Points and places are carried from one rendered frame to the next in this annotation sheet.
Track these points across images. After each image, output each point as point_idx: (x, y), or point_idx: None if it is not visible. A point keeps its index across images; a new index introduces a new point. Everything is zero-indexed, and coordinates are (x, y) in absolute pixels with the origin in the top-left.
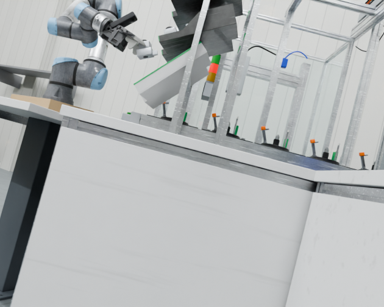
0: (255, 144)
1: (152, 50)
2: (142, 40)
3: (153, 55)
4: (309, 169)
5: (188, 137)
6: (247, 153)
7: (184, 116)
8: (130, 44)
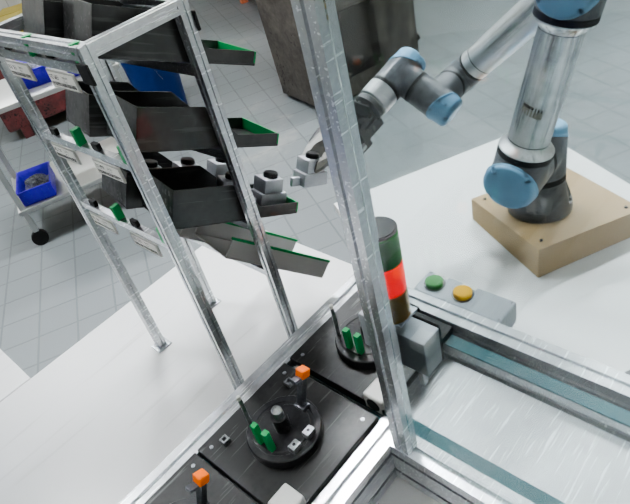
0: (182, 442)
1: (296, 175)
2: (303, 153)
3: (297, 185)
4: (37, 373)
5: (144, 290)
6: (94, 329)
7: (283, 314)
8: (319, 155)
